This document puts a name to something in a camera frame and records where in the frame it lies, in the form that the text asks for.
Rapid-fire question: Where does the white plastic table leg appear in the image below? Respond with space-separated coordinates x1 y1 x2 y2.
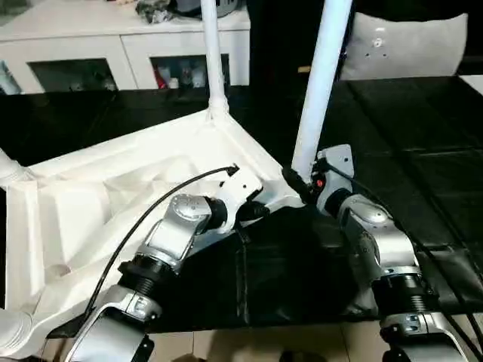
0 149 35 183
290 0 355 183
198 0 230 122
0 308 35 359

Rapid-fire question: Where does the white plastic table top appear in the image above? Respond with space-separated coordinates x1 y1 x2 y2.
0 109 306 359

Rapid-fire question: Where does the black cabinet gold label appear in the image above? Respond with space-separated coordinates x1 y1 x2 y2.
248 0 358 87

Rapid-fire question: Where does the white flat board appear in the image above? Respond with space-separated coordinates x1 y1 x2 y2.
458 74 483 98

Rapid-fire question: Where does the dark helmet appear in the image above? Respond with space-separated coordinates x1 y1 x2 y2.
180 0 251 19

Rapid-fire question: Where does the black bundle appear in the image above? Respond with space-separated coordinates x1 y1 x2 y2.
135 0 175 24

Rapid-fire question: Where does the white cabinet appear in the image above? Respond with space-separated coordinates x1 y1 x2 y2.
0 0 252 94

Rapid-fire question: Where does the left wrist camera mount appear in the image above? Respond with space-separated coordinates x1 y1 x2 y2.
217 167 266 232

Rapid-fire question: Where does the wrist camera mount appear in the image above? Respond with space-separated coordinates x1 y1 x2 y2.
315 143 356 213
217 167 266 232

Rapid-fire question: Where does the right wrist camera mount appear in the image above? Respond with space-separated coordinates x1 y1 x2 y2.
315 143 356 213

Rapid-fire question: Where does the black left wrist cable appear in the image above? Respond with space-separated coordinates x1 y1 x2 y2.
41 163 242 362

